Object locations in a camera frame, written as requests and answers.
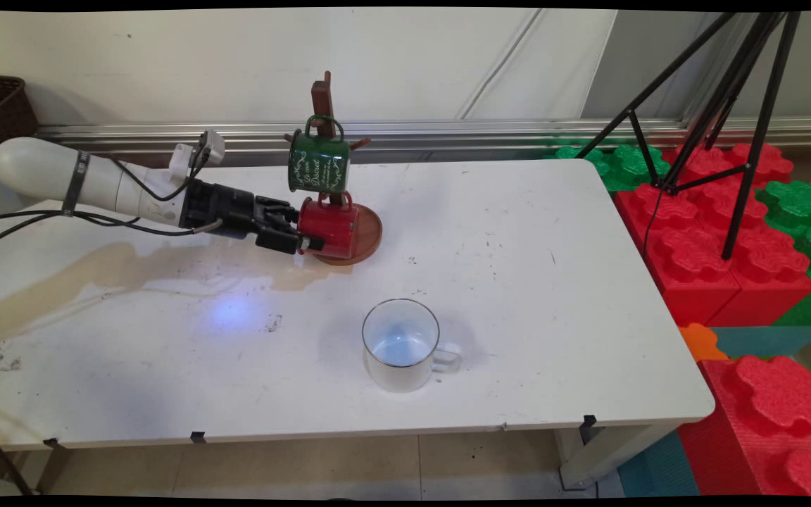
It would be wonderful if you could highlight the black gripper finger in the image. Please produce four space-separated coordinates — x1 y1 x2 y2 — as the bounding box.
256 197 302 225
256 222 325 256

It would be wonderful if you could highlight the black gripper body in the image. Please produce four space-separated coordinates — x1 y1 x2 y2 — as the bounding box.
180 180 269 240

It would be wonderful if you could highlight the red enamel mug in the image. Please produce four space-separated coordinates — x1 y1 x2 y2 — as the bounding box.
296 192 360 260

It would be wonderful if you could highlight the green enamel mug with lettering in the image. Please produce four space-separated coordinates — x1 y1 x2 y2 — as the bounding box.
287 114 351 194

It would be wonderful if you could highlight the wooden mug tree stand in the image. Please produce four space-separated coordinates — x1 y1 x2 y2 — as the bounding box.
283 70 384 267

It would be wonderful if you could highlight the white enamel mug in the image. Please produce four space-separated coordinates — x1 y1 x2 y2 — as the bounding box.
362 298 464 394

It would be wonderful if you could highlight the dark brown wicker basket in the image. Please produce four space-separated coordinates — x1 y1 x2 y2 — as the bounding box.
0 74 40 167

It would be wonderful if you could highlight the green foam building block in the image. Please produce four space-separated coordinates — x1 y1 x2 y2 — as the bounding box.
757 180 811 326
543 144 670 192

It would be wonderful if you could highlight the white table leg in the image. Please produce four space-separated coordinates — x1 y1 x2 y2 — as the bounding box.
559 421 681 491

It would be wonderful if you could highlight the red foam building block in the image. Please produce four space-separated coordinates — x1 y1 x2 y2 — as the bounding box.
613 165 743 328
679 354 811 497
680 141 811 328

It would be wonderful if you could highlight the orange foam building block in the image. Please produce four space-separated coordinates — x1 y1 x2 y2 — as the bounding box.
679 323 729 363

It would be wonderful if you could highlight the teal foam floor tile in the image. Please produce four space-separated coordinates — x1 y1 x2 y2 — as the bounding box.
617 428 702 497

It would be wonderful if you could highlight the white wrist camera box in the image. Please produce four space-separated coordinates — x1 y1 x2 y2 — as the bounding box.
170 129 227 171

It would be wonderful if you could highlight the black camera cable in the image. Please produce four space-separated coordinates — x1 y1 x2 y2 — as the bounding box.
85 144 210 204

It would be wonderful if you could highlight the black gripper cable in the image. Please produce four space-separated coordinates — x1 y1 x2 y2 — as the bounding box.
0 209 225 252

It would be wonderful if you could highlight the black arm cable strap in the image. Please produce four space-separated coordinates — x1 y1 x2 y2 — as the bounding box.
62 150 91 216

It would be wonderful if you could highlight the aluminium wall rail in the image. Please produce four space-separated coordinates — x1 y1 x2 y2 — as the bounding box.
34 118 811 168

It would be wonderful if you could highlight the white wall cable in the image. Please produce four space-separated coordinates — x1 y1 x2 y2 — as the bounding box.
458 8 544 120

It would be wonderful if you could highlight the black cable below table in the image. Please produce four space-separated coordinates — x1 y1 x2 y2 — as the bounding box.
0 421 35 496

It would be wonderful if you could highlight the thin black tripod cable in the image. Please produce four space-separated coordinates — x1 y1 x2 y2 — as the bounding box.
641 189 663 267

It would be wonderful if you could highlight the black camera tripod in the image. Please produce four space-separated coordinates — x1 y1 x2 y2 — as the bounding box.
574 11 804 261

